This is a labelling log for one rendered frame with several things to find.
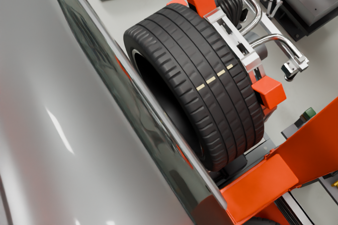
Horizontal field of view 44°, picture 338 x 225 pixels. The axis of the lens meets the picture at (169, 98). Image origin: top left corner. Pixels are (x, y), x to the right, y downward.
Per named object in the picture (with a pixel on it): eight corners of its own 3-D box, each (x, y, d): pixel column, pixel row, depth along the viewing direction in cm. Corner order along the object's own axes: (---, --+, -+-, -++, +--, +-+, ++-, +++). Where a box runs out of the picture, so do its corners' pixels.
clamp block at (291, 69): (279, 68, 167) (283, 63, 162) (298, 56, 168) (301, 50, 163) (287, 78, 166) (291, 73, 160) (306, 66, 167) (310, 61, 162)
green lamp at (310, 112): (302, 113, 190) (304, 111, 186) (308, 109, 191) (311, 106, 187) (307, 120, 189) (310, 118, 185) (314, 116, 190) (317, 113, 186)
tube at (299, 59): (235, 52, 161) (239, 39, 151) (275, 26, 164) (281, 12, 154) (263, 88, 156) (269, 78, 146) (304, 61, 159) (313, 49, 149)
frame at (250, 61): (179, 48, 205) (180, -15, 154) (190, 41, 206) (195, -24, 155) (247, 139, 191) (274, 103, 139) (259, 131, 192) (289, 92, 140)
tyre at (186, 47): (183, 153, 207) (112, 36, 193) (222, 127, 211) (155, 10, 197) (238, 195, 143) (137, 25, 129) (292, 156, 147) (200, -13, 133)
